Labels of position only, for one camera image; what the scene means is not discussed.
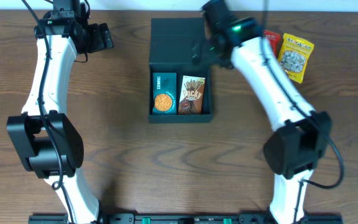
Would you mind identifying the black gift box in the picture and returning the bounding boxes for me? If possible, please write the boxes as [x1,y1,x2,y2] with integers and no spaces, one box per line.
[148,18,213,123]

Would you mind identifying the red raisin bag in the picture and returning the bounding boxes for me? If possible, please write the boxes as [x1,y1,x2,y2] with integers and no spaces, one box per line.
[264,30,281,55]

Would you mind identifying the brown Pocky box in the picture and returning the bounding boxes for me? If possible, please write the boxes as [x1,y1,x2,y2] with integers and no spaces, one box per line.
[178,76,206,115]

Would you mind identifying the teal cookie box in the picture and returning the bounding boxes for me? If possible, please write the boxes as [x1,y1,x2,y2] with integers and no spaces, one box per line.
[152,73,177,115]

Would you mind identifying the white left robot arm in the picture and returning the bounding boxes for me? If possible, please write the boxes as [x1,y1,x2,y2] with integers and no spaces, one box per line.
[6,0,114,223]

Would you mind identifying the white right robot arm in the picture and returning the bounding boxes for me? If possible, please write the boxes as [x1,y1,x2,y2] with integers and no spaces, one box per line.
[201,1,342,223]

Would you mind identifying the yellow candy bag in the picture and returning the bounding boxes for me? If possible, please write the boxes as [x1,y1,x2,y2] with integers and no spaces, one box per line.
[277,33,314,83]

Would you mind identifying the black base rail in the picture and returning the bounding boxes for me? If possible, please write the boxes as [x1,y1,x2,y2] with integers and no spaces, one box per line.
[28,213,344,224]

